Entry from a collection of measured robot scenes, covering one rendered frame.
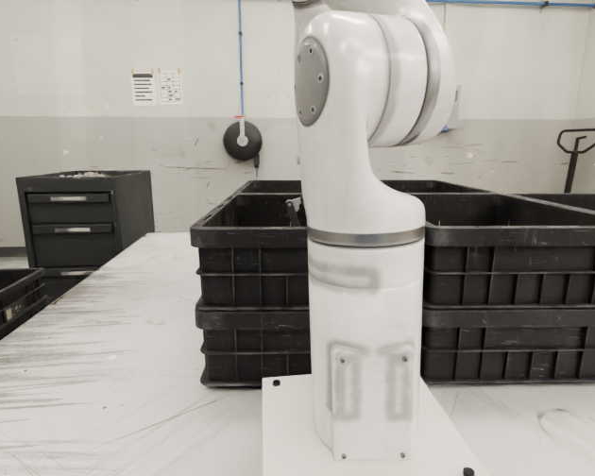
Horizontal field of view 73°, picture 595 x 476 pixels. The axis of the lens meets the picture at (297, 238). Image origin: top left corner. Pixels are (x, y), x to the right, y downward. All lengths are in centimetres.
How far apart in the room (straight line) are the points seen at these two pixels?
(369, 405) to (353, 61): 24
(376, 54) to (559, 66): 478
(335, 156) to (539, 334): 45
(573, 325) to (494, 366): 11
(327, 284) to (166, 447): 30
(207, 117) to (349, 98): 380
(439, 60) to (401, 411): 25
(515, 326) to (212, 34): 383
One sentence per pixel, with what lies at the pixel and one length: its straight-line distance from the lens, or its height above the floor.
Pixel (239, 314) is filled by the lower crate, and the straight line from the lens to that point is 53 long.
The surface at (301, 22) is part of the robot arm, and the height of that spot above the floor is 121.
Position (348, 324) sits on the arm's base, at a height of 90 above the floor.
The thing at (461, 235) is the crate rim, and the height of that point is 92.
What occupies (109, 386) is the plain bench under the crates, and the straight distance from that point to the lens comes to 66.
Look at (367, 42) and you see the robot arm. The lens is 28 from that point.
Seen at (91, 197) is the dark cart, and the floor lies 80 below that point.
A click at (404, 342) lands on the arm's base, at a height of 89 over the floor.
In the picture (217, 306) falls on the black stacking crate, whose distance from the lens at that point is 54.
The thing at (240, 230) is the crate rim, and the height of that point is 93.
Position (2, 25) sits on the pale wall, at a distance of 471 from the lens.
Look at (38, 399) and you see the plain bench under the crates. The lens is 67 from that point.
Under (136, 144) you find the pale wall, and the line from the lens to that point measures 418.
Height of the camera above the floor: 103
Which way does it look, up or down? 13 degrees down
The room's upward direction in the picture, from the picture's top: straight up
